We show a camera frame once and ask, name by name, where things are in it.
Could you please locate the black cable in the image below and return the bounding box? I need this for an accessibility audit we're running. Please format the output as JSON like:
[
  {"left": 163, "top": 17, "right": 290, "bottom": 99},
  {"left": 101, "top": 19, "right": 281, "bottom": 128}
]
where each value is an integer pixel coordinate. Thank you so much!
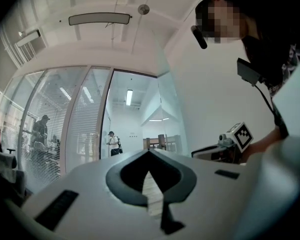
[{"left": 254, "top": 83, "right": 277, "bottom": 118}]

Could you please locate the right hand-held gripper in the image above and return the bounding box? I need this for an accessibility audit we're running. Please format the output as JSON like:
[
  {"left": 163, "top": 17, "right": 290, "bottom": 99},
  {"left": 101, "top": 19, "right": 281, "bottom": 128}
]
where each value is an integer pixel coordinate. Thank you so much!
[{"left": 191, "top": 121, "right": 255, "bottom": 164}]

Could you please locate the black box on chest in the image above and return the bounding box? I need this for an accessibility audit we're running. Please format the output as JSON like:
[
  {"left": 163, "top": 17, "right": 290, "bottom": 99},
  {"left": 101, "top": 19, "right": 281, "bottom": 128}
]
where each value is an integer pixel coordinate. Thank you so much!
[{"left": 236, "top": 57, "right": 263, "bottom": 87}]

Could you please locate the black head-mounted camera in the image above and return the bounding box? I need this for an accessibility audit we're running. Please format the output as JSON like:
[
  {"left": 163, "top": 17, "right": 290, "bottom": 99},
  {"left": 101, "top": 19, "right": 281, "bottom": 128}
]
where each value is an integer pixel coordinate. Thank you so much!
[{"left": 190, "top": 0, "right": 211, "bottom": 50}]

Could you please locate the glass partition with blinds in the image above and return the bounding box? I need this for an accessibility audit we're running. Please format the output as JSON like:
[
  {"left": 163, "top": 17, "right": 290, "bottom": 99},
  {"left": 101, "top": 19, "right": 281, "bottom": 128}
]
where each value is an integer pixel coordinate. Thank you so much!
[{"left": 0, "top": 65, "right": 115, "bottom": 193}]

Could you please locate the grey fabric office chair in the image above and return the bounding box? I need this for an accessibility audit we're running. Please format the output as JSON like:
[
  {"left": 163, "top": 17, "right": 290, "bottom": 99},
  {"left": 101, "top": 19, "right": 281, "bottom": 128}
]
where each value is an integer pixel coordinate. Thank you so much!
[{"left": 0, "top": 145, "right": 27, "bottom": 200}]

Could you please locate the dark wooden high table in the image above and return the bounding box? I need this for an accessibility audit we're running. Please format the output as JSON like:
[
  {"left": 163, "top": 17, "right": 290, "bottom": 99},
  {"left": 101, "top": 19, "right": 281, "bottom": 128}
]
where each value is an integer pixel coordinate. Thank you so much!
[{"left": 142, "top": 133, "right": 167, "bottom": 151}]

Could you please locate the rectangular ceiling light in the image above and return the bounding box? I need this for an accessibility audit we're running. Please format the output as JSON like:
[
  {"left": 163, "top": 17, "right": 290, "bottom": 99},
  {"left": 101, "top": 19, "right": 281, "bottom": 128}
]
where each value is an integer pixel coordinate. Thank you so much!
[{"left": 14, "top": 29, "right": 42, "bottom": 48}]

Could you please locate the corridor fluorescent lamp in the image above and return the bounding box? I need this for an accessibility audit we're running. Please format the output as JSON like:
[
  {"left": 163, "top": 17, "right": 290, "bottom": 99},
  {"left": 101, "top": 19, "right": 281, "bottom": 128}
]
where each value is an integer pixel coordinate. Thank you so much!
[{"left": 125, "top": 88, "right": 134, "bottom": 107}]

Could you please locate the round ceiling smoke detector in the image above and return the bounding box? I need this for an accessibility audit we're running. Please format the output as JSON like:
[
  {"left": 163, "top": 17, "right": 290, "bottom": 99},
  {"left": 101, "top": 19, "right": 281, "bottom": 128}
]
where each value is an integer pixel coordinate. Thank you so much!
[{"left": 137, "top": 4, "right": 151, "bottom": 16}]

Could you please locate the person's right forearm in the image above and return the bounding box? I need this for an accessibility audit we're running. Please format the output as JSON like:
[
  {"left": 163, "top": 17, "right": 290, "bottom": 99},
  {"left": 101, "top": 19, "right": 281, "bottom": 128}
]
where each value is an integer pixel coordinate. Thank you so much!
[{"left": 241, "top": 128, "right": 283, "bottom": 164}]

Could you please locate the long ceiling light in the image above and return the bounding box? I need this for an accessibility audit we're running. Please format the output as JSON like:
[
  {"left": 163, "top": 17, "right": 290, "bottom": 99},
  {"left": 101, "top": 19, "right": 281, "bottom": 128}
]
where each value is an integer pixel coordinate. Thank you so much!
[{"left": 68, "top": 12, "right": 132, "bottom": 27}]

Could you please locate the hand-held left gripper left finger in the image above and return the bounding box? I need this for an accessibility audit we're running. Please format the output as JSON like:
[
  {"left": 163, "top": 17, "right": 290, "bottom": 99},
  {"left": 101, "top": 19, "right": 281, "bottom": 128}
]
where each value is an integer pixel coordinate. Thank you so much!
[{"left": 22, "top": 147, "right": 166, "bottom": 240}]

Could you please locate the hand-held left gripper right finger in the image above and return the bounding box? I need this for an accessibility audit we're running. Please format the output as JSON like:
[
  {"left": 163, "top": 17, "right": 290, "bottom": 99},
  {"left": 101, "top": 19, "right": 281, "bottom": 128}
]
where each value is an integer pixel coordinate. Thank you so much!
[{"left": 149, "top": 148, "right": 243, "bottom": 240}]

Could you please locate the person's head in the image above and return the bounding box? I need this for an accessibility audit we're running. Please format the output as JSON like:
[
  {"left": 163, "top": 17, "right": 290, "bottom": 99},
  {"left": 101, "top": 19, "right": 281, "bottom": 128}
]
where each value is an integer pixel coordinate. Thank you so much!
[{"left": 206, "top": 0, "right": 251, "bottom": 45}]

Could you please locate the person's dark patterned clothing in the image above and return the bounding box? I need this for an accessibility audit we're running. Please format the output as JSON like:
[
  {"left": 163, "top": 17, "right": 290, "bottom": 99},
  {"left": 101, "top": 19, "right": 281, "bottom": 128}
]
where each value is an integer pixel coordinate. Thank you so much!
[{"left": 242, "top": 33, "right": 300, "bottom": 140}]

